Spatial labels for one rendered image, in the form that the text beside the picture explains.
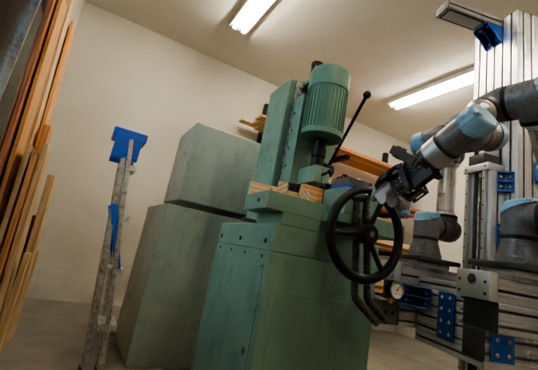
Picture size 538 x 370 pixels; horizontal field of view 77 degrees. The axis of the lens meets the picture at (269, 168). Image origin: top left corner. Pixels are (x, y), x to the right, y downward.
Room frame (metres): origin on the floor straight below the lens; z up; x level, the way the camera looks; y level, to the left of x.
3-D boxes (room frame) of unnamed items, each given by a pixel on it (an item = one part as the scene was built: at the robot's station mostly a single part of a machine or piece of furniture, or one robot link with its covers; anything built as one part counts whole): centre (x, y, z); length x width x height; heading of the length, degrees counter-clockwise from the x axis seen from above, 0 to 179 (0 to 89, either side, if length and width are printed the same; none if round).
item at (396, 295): (1.24, -0.51, 0.65); 0.06 x 0.04 x 0.08; 113
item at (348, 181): (1.17, -0.31, 0.99); 0.13 x 0.11 x 0.06; 113
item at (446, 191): (1.72, -0.95, 1.19); 0.15 x 0.12 x 0.55; 116
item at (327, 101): (1.33, -0.19, 1.35); 0.18 x 0.18 x 0.31
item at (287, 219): (1.28, -0.21, 0.82); 0.40 x 0.21 x 0.04; 113
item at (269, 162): (1.60, -0.07, 1.16); 0.22 x 0.22 x 0.72; 23
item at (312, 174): (1.35, -0.19, 1.03); 0.14 x 0.07 x 0.09; 23
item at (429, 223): (1.67, -0.83, 0.98); 0.13 x 0.12 x 0.14; 116
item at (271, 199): (1.25, -0.27, 0.87); 0.61 x 0.30 x 0.06; 113
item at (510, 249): (1.18, -0.92, 0.87); 0.15 x 0.15 x 0.10
